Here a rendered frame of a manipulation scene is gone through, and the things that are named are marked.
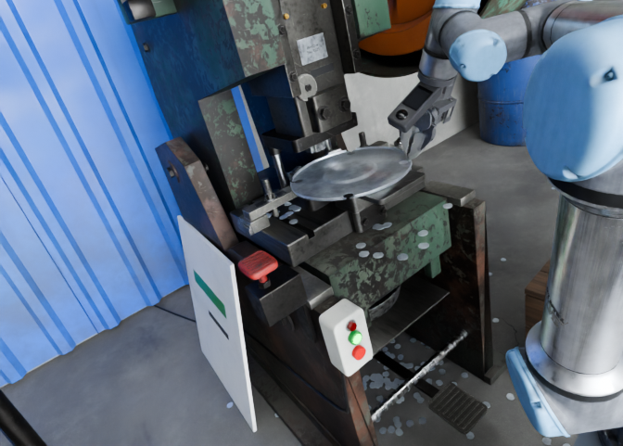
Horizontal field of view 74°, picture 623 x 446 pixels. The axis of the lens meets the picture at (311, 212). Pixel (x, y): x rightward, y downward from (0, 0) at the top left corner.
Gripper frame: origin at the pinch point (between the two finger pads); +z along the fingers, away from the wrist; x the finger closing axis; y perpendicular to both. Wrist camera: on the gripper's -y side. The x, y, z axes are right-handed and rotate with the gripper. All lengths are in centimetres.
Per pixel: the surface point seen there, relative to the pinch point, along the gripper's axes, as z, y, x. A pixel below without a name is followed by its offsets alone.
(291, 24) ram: -23.8, -13.6, 26.5
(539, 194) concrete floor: 86, 130, -4
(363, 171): 2.9, -9.3, 4.6
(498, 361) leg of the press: 65, 18, -40
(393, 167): 1.6, -4.2, 0.4
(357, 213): 10.3, -14.4, 0.2
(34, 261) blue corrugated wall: 87, -83, 110
